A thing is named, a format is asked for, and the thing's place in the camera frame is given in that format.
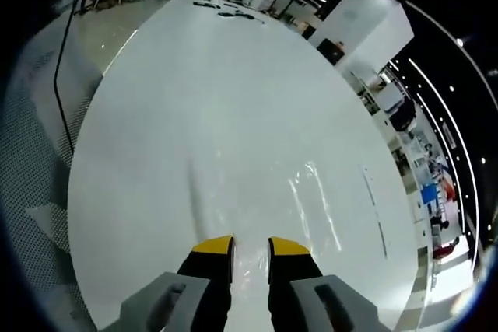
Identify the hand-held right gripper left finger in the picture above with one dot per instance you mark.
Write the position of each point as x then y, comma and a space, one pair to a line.
206, 289

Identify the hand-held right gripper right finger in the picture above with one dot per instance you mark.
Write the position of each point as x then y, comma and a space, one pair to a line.
292, 289

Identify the blue panel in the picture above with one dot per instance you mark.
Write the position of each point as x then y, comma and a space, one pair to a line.
429, 194

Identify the black bulky object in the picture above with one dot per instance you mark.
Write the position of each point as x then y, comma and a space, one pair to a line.
402, 114

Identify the grey mesh office chair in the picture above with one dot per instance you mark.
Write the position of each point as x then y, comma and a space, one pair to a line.
31, 153

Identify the black box with orange top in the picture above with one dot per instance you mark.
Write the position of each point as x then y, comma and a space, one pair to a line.
330, 50

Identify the white square pillar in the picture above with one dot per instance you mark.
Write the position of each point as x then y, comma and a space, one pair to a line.
365, 17

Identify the flat black item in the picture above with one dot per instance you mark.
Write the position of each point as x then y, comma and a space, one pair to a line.
206, 2

